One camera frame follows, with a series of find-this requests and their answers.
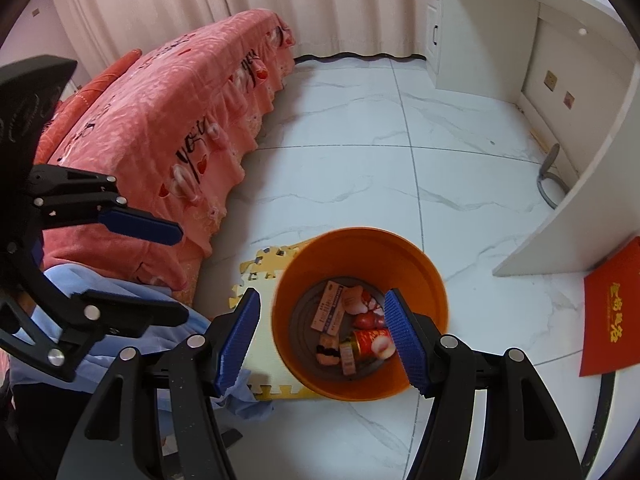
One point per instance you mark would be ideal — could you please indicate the red folded quilt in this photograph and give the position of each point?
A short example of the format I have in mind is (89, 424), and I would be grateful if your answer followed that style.
(85, 100)

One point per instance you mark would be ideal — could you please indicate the small red packet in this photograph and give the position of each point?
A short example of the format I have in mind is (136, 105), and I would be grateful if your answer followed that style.
(369, 320)

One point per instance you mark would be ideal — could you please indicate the black and pink packet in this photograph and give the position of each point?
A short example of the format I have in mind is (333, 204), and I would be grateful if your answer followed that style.
(327, 352)

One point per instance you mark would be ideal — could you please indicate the white cabinet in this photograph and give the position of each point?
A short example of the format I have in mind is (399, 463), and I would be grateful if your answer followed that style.
(434, 25)

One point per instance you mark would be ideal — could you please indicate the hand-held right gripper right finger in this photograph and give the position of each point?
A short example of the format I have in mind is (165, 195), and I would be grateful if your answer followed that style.
(405, 345)

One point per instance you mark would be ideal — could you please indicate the light blue garment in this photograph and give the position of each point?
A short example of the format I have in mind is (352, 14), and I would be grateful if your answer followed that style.
(100, 277)

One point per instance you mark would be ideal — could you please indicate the orange trash bin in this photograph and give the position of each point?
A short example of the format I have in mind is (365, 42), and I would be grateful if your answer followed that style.
(360, 245)

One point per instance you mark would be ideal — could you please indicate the pink printed blanket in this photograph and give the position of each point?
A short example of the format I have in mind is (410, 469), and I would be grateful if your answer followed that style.
(150, 125)

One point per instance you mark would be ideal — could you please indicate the black curved tube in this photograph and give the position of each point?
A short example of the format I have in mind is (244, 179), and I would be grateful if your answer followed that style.
(602, 425)

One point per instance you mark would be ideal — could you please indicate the cream and orange box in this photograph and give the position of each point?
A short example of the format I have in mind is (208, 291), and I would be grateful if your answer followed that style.
(327, 307)

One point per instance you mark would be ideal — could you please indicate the yellow foam puzzle mat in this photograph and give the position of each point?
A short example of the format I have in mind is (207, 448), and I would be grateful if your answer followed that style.
(265, 355)

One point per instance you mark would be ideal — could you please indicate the white desk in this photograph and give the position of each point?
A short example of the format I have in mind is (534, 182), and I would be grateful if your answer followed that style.
(590, 185)

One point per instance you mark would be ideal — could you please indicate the red can with peach print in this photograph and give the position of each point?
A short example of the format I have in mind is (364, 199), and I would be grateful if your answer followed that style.
(370, 342)

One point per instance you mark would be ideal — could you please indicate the beige wall socket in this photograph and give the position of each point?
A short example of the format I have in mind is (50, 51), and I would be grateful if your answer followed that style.
(551, 80)
(568, 100)

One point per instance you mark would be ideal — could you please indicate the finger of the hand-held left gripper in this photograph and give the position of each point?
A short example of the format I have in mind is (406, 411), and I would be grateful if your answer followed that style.
(130, 312)
(145, 225)

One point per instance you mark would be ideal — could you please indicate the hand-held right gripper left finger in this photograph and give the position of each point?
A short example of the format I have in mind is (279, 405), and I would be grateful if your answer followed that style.
(240, 345)

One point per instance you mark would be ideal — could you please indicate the red folder with gold print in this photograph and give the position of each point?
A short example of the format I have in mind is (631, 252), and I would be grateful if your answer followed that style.
(610, 340)

